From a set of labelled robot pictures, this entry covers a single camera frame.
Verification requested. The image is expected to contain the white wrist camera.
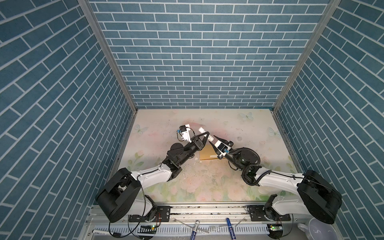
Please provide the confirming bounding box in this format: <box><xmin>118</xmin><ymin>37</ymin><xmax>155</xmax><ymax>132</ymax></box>
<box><xmin>214</xmin><ymin>140</ymin><xmax>234</xmax><ymax>159</ymax></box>
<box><xmin>178</xmin><ymin>124</ymin><xmax>192</xmax><ymax>143</ymax></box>

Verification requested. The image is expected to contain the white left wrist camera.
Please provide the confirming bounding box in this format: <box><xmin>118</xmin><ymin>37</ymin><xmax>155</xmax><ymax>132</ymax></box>
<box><xmin>178</xmin><ymin>124</ymin><xmax>192</xmax><ymax>143</ymax></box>

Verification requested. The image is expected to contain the aluminium right corner post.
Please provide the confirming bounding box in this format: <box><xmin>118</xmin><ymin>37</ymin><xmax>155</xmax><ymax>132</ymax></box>
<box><xmin>272</xmin><ymin>0</ymin><xmax>341</xmax><ymax>115</ymax></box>

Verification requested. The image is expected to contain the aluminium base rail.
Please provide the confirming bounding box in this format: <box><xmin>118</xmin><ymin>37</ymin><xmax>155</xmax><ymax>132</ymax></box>
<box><xmin>83</xmin><ymin>201</ymin><xmax>340</xmax><ymax>240</ymax></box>

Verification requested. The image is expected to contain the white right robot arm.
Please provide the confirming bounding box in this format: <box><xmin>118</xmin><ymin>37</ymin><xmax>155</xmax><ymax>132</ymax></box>
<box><xmin>209</xmin><ymin>136</ymin><xmax>342</xmax><ymax>225</ymax></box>

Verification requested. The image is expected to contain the white glue stick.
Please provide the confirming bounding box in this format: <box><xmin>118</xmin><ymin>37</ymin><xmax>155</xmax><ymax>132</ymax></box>
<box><xmin>199</xmin><ymin>127</ymin><xmax>215</xmax><ymax>143</ymax></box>

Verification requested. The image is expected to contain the black corrugated cable hose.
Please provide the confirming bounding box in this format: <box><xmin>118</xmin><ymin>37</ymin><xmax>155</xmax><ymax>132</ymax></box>
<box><xmin>241</xmin><ymin>164</ymin><xmax>272</xmax><ymax>187</ymax></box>

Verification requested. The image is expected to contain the brown paper envelope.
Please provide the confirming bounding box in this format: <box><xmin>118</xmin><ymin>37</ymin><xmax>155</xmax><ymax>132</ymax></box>
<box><xmin>200</xmin><ymin>143</ymin><xmax>218</xmax><ymax>161</ymax></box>

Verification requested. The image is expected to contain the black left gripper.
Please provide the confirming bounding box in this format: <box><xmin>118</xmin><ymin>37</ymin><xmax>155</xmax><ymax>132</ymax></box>
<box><xmin>176</xmin><ymin>132</ymin><xmax>209</xmax><ymax>167</ymax></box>

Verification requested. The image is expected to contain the white plastic cup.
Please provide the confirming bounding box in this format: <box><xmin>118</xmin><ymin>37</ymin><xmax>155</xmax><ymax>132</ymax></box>
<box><xmin>298</xmin><ymin>218</ymin><xmax>338</xmax><ymax>240</ymax></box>

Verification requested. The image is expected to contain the white-blue marker pen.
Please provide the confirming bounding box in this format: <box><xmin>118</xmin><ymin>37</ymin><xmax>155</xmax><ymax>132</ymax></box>
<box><xmin>190</xmin><ymin>221</ymin><xmax>200</xmax><ymax>240</ymax></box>

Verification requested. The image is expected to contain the blue marker pen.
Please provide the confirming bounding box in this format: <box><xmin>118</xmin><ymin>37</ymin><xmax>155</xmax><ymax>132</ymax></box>
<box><xmin>226</xmin><ymin>218</ymin><xmax>237</xmax><ymax>240</ymax></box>

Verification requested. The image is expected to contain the aluminium left corner post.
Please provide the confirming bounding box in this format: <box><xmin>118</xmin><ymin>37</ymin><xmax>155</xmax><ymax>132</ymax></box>
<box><xmin>78</xmin><ymin>0</ymin><xmax>138</xmax><ymax>114</ymax></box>

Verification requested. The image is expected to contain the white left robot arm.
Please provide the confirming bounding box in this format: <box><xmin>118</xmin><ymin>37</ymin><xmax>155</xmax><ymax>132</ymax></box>
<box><xmin>95</xmin><ymin>132</ymin><xmax>210</xmax><ymax>223</ymax></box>

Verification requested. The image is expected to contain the black marker pen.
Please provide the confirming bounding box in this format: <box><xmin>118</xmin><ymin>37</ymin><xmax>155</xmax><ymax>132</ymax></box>
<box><xmin>92</xmin><ymin>229</ymin><xmax>110</xmax><ymax>235</ymax></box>

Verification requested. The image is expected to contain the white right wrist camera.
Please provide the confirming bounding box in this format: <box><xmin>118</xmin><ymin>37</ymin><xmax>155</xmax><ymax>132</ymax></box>
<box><xmin>214</xmin><ymin>140</ymin><xmax>234</xmax><ymax>159</ymax></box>

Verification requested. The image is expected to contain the aluminium corner post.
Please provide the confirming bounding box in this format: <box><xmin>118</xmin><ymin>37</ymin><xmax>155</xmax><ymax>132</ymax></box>
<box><xmin>78</xmin><ymin>0</ymin><xmax>138</xmax><ymax>114</ymax></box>
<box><xmin>272</xmin><ymin>0</ymin><xmax>341</xmax><ymax>115</ymax></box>

